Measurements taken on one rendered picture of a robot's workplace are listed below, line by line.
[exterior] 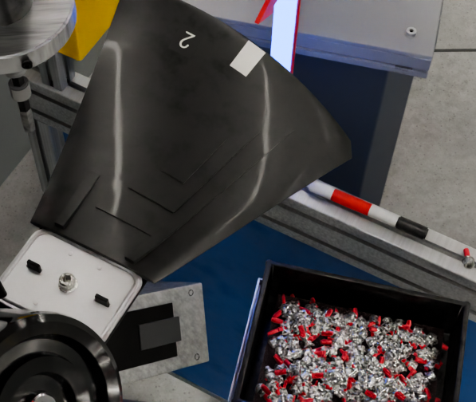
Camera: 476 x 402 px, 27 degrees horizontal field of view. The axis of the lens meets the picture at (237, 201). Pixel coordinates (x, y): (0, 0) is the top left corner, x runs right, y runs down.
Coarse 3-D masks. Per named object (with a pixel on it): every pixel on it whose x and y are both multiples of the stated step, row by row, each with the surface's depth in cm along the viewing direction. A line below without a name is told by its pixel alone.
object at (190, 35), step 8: (184, 24) 80; (184, 32) 80; (192, 32) 80; (176, 40) 80; (184, 40) 80; (192, 40) 80; (200, 40) 80; (176, 48) 79; (184, 48) 80; (192, 48) 80
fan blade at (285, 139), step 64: (128, 0) 80; (128, 64) 78; (192, 64) 79; (256, 64) 81; (128, 128) 76; (192, 128) 76; (256, 128) 78; (320, 128) 81; (64, 192) 73; (128, 192) 73; (192, 192) 74; (256, 192) 75; (128, 256) 70; (192, 256) 71
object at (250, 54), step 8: (248, 48) 81; (256, 48) 82; (240, 56) 81; (248, 56) 81; (256, 56) 81; (232, 64) 80; (240, 64) 80; (248, 64) 81; (240, 72) 80; (248, 72) 80
